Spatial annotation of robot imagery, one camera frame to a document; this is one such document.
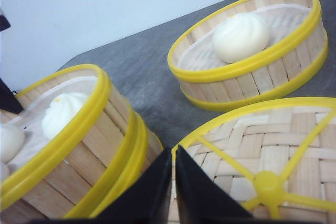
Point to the steamer basket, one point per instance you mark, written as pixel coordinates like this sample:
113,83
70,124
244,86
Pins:
98,155
295,52

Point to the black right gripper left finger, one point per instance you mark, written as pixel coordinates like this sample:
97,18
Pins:
147,201

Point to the larger bun back left basket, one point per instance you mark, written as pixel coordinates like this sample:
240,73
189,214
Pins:
61,111

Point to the woven bamboo steamer lid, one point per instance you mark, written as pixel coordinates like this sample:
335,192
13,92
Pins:
276,158

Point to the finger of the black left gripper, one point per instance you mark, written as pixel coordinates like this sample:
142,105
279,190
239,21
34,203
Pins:
8,101

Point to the bun in back right basket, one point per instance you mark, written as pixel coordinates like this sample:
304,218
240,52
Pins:
240,36

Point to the small bun back left basket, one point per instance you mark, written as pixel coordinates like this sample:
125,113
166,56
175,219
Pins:
12,140

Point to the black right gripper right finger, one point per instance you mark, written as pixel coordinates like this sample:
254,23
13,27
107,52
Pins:
199,199

